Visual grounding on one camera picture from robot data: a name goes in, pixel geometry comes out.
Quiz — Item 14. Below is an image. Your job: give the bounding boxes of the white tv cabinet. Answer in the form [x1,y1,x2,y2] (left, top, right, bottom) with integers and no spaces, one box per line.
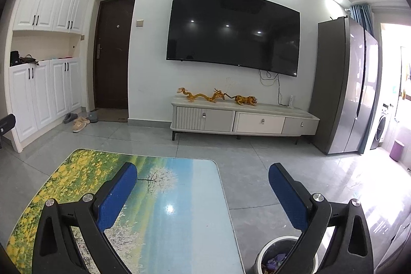
[170,96,321,145]

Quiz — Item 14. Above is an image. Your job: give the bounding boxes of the table with landscape print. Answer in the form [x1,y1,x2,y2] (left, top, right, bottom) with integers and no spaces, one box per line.
[6,148,245,274]

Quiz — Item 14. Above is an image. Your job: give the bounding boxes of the brown bag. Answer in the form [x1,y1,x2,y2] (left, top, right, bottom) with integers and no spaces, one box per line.
[19,54,41,66]

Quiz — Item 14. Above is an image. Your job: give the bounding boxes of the blue curtain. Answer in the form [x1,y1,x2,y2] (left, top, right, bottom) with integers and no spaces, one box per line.
[348,4,376,37]

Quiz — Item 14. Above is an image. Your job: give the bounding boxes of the white base cabinets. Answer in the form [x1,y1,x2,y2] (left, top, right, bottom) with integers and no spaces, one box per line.
[8,57,83,153]

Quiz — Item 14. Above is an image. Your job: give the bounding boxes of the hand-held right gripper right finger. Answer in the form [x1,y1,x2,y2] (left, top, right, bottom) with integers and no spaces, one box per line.
[268,163,375,274]

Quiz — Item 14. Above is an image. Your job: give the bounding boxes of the black rounded object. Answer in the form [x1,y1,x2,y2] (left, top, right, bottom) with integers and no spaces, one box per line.
[0,114,16,137]

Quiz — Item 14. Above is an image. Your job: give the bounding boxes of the grey white coffee table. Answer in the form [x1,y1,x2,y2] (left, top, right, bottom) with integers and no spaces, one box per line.
[374,219,411,274]

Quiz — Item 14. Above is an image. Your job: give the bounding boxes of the golden dragon figurine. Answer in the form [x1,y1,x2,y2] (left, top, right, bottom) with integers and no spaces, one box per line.
[209,88,237,103]
[178,87,213,104]

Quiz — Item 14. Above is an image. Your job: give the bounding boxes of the grey double door refrigerator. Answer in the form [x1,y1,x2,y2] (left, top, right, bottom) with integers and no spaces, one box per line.
[309,15,380,155]

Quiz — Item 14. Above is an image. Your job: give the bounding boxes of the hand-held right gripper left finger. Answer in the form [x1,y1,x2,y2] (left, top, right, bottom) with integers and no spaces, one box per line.
[31,162,138,274]

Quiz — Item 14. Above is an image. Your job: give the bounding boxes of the brown doormat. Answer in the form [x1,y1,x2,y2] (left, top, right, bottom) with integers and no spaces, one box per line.
[96,110,129,123]

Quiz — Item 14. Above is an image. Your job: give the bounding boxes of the white rimmed bin with black bag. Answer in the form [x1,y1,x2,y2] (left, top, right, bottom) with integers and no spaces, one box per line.
[255,235,320,274]

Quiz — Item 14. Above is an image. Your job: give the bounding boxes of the black tv cable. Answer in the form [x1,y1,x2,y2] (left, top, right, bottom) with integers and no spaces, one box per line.
[258,70,283,106]

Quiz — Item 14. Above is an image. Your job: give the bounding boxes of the white washing machine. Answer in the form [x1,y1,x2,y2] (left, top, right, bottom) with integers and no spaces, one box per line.
[369,103,391,150]

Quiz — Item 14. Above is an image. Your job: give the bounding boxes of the purple stool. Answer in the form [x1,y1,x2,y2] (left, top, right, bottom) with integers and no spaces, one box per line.
[389,139,405,161]

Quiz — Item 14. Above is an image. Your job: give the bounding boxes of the golden tiger figurine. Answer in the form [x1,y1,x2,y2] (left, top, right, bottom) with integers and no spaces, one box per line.
[234,95,258,107]

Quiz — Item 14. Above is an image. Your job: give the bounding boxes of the beige slippers pair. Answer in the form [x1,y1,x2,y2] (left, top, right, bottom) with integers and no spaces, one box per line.
[72,117,91,133]

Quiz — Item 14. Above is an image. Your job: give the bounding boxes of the purple wrapper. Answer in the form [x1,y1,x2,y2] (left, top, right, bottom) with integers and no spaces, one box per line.
[267,253,287,269]

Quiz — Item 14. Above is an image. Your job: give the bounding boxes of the black wall television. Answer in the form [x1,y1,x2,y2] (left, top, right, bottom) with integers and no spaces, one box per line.
[166,0,301,78]

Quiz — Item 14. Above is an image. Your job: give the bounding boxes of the brown entrance door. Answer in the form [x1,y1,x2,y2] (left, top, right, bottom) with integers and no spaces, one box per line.
[93,0,137,111]

